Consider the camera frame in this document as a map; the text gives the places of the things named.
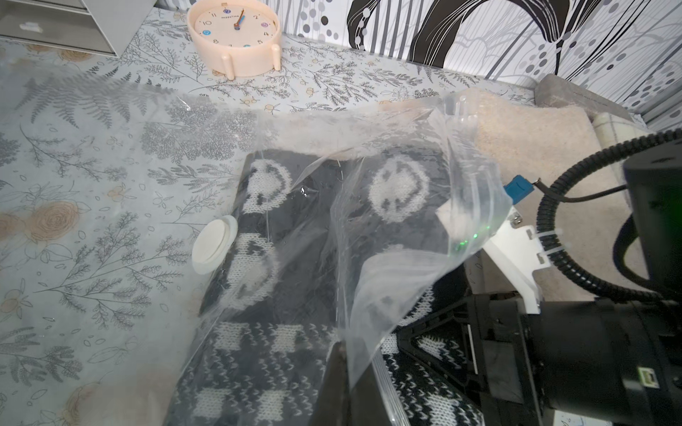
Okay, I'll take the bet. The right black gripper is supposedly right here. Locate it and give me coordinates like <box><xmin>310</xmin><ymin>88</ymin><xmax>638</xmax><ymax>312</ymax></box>
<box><xmin>397</xmin><ymin>294</ymin><xmax>543</xmax><ymax>425</ymax></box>

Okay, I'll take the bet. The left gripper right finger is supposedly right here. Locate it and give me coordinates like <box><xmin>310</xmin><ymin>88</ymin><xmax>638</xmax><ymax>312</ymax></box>
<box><xmin>348</xmin><ymin>354</ymin><xmax>393</xmax><ymax>426</ymax></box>

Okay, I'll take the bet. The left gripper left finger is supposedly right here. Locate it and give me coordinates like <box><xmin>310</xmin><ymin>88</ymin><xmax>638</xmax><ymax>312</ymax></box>
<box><xmin>308</xmin><ymin>342</ymin><xmax>350</xmax><ymax>426</ymax></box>

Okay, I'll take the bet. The black white patterned scarf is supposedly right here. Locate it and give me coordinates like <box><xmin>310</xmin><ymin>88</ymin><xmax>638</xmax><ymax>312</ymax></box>
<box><xmin>165</xmin><ymin>147</ymin><xmax>468</xmax><ymax>425</ymax></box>

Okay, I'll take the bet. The clear plastic vacuum bag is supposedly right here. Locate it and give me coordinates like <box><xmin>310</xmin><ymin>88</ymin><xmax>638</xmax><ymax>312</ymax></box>
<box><xmin>1</xmin><ymin>62</ymin><xmax>501</xmax><ymax>425</ymax></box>

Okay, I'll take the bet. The cream checked cloth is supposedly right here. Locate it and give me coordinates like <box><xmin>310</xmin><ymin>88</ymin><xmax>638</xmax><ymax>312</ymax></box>
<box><xmin>592</xmin><ymin>113</ymin><xmax>652</xmax><ymax>148</ymax></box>

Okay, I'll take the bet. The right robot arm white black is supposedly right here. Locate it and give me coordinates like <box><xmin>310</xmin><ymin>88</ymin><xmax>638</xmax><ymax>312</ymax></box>
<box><xmin>397</xmin><ymin>130</ymin><xmax>681</xmax><ymax>425</ymax></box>

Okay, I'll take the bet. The white vacuum bag valve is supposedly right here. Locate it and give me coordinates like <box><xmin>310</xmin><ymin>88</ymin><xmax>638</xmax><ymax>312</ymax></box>
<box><xmin>191</xmin><ymin>215</ymin><xmax>238</xmax><ymax>275</ymax></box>

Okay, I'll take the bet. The grey flat sponge block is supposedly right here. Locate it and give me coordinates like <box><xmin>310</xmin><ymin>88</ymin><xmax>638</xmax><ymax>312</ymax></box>
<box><xmin>534</xmin><ymin>74</ymin><xmax>632</xmax><ymax>122</ymax></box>

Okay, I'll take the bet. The peach round alarm clock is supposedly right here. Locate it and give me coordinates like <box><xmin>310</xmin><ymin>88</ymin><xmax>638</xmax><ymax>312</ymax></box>
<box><xmin>186</xmin><ymin>0</ymin><xmax>282</xmax><ymax>81</ymax></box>

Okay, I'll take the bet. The white mini drawer unit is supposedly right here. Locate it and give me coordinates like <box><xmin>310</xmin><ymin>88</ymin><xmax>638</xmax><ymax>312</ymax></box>
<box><xmin>1</xmin><ymin>0</ymin><xmax>156</xmax><ymax>57</ymax></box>

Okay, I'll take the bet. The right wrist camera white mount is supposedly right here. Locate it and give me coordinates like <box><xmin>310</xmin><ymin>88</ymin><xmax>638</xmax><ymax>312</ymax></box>
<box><xmin>435</xmin><ymin>176</ymin><xmax>550</xmax><ymax>314</ymax></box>

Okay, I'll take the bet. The black coiled cable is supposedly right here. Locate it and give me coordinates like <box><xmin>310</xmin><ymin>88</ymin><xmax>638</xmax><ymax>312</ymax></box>
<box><xmin>532</xmin><ymin>127</ymin><xmax>682</xmax><ymax>305</ymax></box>

